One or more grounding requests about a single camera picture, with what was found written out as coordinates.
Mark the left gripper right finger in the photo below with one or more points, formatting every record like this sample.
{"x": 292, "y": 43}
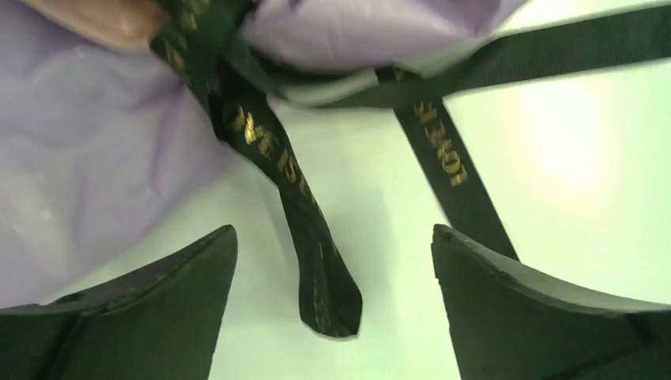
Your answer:
{"x": 510, "y": 321}

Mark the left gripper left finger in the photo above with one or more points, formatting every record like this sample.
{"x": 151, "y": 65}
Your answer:
{"x": 160, "y": 321}

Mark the purple pink wrapping paper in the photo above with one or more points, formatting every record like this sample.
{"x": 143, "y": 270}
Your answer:
{"x": 100, "y": 140}

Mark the black ribbon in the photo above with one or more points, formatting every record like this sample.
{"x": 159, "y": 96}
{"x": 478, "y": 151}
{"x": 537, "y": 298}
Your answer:
{"x": 203, "y": 45}

